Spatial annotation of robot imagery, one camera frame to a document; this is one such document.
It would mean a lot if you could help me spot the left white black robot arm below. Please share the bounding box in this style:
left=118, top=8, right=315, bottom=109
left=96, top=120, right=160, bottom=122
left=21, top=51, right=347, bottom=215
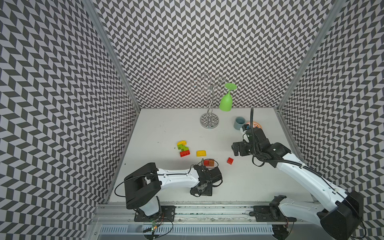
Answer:
left=114, top=163, right=223, bottom=219

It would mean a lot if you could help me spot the yellow long lego brick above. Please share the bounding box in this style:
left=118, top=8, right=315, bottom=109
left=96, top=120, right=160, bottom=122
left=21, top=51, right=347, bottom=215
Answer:
left=177, top=141, right=187, bottom=146

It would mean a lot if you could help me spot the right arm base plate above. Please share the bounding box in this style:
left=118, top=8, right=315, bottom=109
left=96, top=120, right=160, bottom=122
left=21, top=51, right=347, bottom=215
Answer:
left=250, top=206, right=297, bottom=223

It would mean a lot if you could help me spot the yellow curved lego brick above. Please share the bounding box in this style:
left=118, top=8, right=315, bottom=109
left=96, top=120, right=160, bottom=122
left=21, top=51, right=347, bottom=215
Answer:
left=196, top=150, right=207, bottom=157

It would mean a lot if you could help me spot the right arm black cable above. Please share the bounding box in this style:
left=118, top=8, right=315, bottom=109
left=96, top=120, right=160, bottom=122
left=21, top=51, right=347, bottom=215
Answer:
left=250, top=107, right=271, bottom=167

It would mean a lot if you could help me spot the chrome mug tree stand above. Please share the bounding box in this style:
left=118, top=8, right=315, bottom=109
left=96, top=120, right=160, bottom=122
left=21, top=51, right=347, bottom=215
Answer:
left=194, top=74, right=225, bottom=130

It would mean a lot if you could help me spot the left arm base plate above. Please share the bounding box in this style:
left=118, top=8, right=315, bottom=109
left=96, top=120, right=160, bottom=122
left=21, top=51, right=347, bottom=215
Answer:
left=134, top=206, right=176, bottom=222

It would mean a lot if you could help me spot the small red lego brick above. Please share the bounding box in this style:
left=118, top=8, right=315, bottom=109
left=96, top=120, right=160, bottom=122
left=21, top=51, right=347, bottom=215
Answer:
left=227, top=158, right=234, bottom=165

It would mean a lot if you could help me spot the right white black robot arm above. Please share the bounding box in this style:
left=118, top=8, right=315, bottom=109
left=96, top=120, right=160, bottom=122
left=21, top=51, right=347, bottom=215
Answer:
left=232, top=125, right=364, bottom=240

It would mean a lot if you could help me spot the grey blue cup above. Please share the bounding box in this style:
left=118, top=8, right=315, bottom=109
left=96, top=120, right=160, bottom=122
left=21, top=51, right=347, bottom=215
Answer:
left=234, top=117, right=246, bottom=130

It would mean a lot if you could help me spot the green lego brick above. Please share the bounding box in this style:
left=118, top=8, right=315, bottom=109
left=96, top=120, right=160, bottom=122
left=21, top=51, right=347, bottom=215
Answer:
left=177, top=145, right=189, bottom=152

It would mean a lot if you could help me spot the orange patterned small bowl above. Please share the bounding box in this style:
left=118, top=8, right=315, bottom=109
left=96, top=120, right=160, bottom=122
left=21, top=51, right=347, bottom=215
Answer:
left=248, top=121, right=262, bottom=129

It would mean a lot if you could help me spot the green plastic wine glass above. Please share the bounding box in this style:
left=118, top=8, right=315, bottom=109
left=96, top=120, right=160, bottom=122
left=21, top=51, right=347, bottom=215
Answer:
left=219, top=83, right=237, bottom=112

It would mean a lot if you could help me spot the aluminium front rail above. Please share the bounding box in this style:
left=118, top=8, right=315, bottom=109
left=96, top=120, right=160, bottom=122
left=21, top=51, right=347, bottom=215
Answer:
left=91, top=199, right=324, bottom=225

